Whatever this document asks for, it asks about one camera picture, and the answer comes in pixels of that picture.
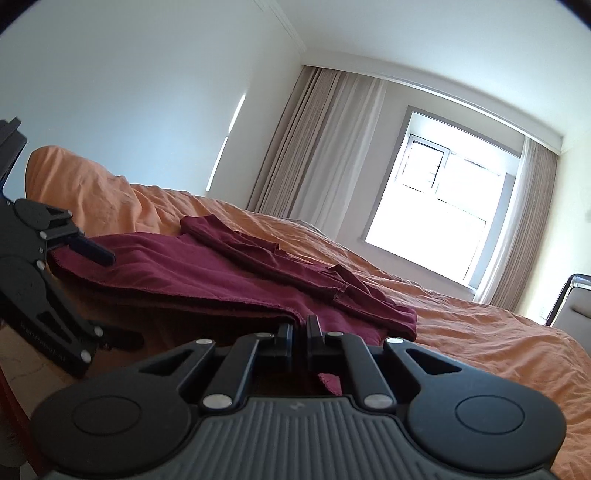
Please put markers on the red blanket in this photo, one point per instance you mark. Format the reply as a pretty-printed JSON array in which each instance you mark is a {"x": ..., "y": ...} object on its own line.
[{"x": 16, "y": 406}]

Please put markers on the maroon long-sleeve shirt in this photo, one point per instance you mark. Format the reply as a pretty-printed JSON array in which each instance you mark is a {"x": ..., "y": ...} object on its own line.
[{"x": 184, "y": 272}]

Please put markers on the window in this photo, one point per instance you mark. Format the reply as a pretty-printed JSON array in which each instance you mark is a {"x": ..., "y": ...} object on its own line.
[{"x": 443, "y": 203}]

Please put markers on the narrow beige curtain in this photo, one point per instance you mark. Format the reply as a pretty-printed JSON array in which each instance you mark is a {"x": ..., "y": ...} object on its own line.
[{"x": 521, "y": 226}]

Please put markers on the orange duvet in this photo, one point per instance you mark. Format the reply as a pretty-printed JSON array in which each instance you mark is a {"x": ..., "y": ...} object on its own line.
[{"x": 485, "y": 341}]

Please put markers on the dark-framed padded headboard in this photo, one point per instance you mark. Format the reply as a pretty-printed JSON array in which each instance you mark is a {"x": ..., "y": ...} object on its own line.
[{"x": 575, "y": 304}]

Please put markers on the wide beige curtain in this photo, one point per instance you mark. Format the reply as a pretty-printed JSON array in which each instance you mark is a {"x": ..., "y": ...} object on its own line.
[{"x": 318, "y": 147}]

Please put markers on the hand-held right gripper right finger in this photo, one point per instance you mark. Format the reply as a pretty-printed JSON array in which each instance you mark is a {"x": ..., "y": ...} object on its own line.
[{"x": 316, "y": 339}]

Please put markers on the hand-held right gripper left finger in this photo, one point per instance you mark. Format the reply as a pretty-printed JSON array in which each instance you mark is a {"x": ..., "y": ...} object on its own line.
[{"x": 284, "y": 344}]

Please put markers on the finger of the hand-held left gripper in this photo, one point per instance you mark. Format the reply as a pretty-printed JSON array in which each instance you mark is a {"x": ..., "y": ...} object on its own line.
[
  {"x": 69, "y": 332},
  {"x": 92, "y": 251}
]

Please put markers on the patterned beige bed sheet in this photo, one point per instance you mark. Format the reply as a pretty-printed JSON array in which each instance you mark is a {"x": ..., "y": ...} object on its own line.
[{"x": 27, "y": 362}]

